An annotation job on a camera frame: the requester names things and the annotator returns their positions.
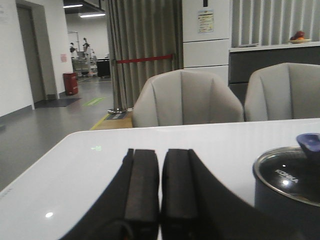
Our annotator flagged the dark blue saucepan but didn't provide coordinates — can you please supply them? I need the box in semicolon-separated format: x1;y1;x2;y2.
252;147;320;240

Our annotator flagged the red trash bin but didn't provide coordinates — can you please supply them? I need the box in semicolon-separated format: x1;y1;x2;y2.
63;72;78;96

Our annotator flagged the left beige chair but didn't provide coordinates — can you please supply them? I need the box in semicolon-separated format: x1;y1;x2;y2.
132;69;244;128

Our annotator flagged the glass lid with blue knob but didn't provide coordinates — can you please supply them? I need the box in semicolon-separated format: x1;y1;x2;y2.
252;132;320;207

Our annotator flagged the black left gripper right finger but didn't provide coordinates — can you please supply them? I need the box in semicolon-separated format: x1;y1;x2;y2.
161;149;300;240

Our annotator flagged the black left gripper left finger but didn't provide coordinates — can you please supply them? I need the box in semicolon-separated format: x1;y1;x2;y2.
62;148;160;240

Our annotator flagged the blue yellow fridge sticker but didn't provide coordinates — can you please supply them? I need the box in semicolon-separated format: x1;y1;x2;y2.
197;9;214;34

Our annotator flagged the grey door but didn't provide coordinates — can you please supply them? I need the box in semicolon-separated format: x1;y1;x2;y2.
17;5;45;103

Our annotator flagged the beige chair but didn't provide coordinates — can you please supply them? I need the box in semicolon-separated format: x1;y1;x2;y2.
244;62;320;122
132;69;244;128

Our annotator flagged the beige curtain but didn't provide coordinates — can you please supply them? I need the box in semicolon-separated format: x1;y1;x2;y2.
105;0;183;111

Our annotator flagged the right beige chair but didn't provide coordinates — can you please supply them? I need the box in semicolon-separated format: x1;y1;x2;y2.
244;62;320;122

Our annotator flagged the grey counter cabinet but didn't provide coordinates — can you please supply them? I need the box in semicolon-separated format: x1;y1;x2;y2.
228;41;320;106

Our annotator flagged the red barrier belt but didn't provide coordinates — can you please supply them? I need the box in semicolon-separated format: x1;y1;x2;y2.
116;54;174;64

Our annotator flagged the white refrigerator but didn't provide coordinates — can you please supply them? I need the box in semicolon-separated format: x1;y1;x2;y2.
182;0;231;85

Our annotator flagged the fruit plate on counter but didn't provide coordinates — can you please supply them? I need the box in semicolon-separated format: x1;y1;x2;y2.
288;31;312;44

